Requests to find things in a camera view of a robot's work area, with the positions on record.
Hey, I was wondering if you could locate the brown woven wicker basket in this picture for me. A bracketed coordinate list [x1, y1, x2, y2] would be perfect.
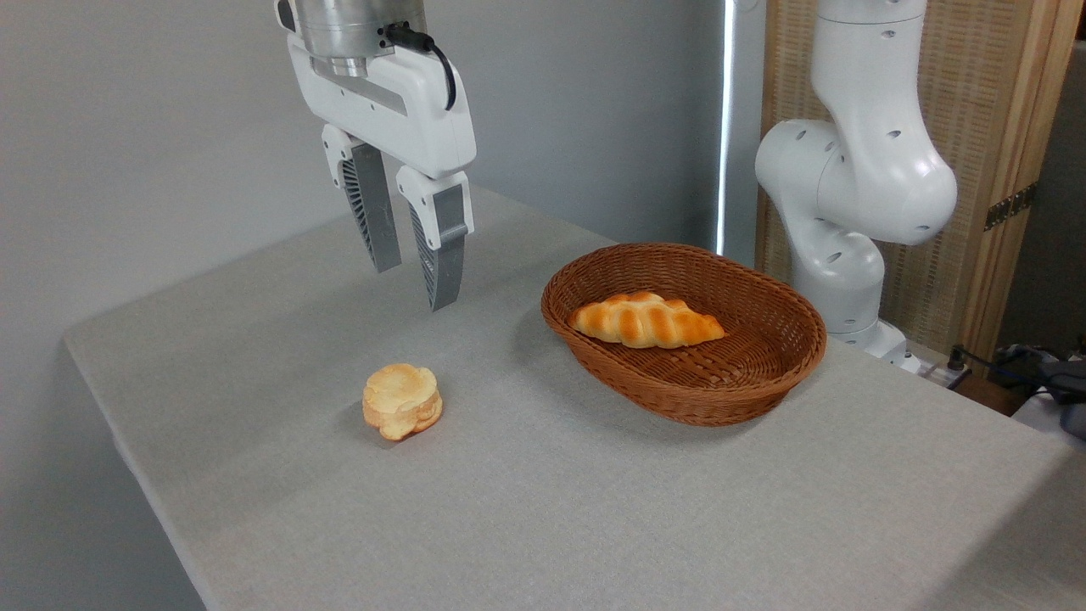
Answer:
[541, 243, 827, 427]

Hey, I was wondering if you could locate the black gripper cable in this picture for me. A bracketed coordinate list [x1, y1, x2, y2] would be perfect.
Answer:
[383, 22, 457, 112]

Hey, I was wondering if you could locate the dark grey bag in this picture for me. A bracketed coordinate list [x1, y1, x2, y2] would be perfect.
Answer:
[994, 343, 1086, 440]

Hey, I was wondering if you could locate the metal screen hinge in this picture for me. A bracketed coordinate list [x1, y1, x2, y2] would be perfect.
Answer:
[984, 182, 1038, 232]

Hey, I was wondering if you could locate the wooden rattan folding screen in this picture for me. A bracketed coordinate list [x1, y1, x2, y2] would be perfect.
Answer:
[755, 0, 1086, 362]

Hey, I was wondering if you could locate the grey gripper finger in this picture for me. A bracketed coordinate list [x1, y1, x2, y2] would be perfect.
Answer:
[395, 165, 475, 312]
[321, 124, 403, 274]

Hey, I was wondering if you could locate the grey tablecloth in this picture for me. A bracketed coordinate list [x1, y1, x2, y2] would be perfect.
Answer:
[64, 178, 1086, 611]

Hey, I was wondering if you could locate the black floor cable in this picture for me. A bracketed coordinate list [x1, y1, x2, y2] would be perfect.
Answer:
[946, 344, 1086, 398]

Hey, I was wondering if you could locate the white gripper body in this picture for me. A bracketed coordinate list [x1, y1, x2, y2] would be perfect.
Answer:
[286, 37, 478, 181]

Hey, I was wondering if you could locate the braided golden bread loaf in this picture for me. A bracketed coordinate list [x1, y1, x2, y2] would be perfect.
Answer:
[568, 291, 728, 350]

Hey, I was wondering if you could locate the round pale bread bun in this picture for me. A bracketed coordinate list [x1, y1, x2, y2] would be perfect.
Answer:
[362, 363, 444, 441]

